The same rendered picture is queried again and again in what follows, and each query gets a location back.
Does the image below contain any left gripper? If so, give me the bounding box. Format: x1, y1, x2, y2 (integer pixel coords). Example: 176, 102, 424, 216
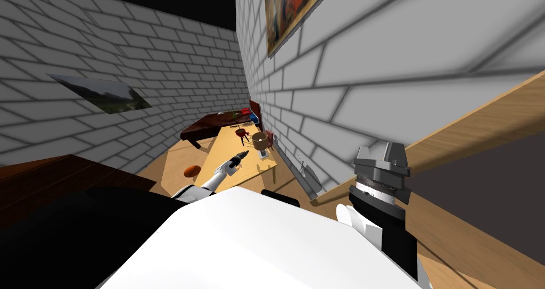
225, 150, 250, 170

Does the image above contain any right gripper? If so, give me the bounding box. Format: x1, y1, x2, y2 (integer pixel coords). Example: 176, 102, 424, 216
353, 142, 412, 181

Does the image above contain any light wooden table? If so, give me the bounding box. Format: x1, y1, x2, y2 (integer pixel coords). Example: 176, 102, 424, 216
193, 112, 278, 194

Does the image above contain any dark brown wooden desk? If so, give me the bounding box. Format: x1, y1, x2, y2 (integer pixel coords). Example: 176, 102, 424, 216
179, 99, 263, 150

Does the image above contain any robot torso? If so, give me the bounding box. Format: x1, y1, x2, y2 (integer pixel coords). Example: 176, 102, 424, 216
97, 186, 427, 289

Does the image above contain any dark grey door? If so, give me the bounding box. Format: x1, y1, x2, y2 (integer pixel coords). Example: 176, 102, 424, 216
403, 130, 545, 267

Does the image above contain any green landscape picture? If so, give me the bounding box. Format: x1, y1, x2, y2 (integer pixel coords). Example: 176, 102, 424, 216
46, 73, 153, 115

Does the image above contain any dark brown wooden cabinet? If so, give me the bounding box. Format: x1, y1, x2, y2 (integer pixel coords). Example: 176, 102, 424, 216
0, 154, 157, 231

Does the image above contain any grey long wall fixture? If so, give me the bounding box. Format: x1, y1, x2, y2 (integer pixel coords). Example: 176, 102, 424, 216
272, 137, 325, 201

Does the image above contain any colourful painting in wooden frame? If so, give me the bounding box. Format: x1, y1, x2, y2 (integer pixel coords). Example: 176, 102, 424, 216
263, 0, 338, 60

